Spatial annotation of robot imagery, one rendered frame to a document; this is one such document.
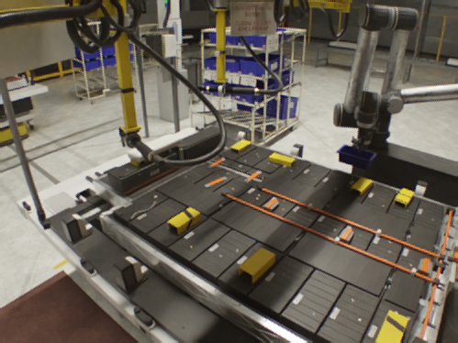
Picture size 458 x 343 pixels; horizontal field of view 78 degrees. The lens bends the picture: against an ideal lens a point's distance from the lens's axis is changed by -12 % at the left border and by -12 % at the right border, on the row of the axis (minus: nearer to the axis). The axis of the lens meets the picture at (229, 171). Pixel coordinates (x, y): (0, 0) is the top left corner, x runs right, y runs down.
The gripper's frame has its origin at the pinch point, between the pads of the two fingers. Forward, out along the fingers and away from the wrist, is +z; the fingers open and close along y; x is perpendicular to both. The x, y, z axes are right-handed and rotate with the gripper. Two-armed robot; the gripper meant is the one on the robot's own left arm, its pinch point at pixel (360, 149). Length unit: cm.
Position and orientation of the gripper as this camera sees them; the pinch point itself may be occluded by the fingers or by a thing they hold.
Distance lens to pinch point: 224.9
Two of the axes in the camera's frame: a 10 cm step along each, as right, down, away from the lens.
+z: 0.0, 8.8, 4.8
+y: -6.2, 3.7, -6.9
